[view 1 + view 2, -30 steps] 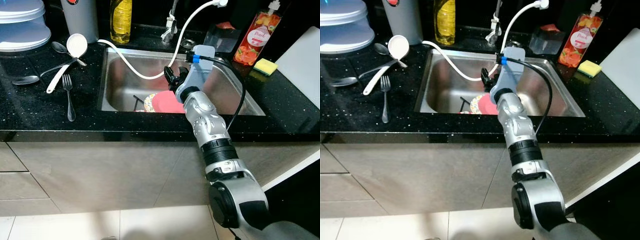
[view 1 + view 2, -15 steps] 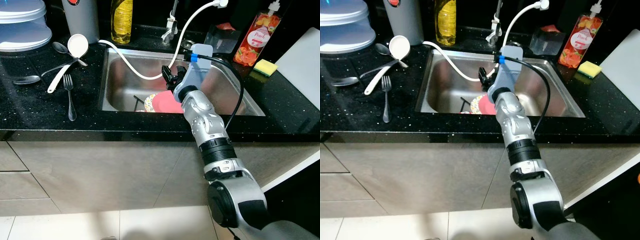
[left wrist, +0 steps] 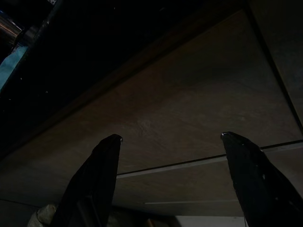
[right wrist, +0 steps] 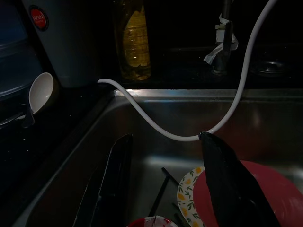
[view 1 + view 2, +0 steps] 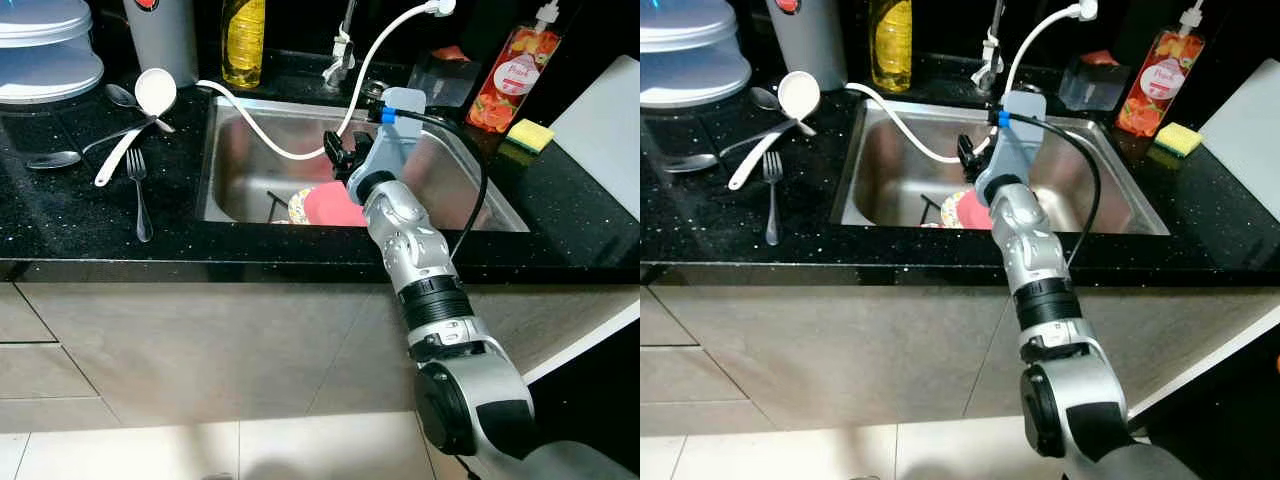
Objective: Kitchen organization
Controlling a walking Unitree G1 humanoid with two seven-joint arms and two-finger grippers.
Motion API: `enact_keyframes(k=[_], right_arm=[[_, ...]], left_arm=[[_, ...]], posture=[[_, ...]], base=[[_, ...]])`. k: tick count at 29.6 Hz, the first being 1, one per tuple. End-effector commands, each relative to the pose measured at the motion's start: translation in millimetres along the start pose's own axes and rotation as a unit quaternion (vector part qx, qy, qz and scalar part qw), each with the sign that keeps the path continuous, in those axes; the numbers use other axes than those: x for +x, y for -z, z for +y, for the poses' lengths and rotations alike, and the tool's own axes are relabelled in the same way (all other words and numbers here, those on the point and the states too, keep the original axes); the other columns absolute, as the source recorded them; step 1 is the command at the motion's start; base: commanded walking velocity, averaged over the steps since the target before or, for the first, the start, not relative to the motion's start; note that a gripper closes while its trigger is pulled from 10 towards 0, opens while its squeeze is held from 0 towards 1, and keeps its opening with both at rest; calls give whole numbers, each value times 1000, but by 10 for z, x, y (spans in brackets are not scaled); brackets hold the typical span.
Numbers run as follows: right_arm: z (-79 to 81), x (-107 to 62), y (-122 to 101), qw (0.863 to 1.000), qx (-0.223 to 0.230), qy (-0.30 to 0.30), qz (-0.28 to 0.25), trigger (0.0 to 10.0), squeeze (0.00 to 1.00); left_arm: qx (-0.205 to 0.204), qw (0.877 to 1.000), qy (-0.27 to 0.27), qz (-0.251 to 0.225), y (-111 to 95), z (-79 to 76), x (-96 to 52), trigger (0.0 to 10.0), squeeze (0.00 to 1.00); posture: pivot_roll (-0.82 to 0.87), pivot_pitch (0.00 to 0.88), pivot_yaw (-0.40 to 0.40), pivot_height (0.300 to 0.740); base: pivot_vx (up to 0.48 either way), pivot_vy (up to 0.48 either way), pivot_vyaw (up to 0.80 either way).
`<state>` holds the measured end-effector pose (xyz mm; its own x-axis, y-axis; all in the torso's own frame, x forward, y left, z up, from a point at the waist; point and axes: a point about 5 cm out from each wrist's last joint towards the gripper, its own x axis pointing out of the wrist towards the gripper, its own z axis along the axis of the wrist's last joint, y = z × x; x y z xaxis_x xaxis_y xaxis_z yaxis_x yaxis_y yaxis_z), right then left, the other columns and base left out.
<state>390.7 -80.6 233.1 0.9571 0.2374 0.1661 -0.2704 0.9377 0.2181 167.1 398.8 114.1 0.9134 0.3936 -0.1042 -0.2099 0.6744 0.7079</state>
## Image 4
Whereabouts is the white flexible hose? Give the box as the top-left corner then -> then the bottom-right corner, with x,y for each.
97,0 -> 278,143

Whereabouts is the white plastic ladle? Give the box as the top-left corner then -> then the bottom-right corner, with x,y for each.
22,72 -> 54,119

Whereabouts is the red and white bowl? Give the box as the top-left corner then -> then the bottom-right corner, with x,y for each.
129,215 -> 177,227

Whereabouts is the metal faucet with white tape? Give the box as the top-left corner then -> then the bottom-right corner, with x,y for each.
203,0 -> 240,76

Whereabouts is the lemon print plate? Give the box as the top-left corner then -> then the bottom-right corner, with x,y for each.
177,166 -> 205,227

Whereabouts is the yellow cooking oil bottle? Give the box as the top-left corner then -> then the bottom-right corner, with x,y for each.
113,0 -> 152,81

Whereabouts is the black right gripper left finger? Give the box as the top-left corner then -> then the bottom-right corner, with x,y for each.
72,133 -> 134,227

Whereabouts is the round glass lid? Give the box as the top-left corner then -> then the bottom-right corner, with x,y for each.
250,60 -> 292,76

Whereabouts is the stainless steel sink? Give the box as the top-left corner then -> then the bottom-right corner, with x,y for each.
14,88 -> 303,227

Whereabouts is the grey canister with red sticker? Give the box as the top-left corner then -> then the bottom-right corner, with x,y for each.
21,0 -> 100,88

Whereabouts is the pink plate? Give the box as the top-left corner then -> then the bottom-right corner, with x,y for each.
193,160 -> 303,227

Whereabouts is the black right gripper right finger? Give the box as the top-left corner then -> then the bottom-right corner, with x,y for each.
199,131 -> 282,227

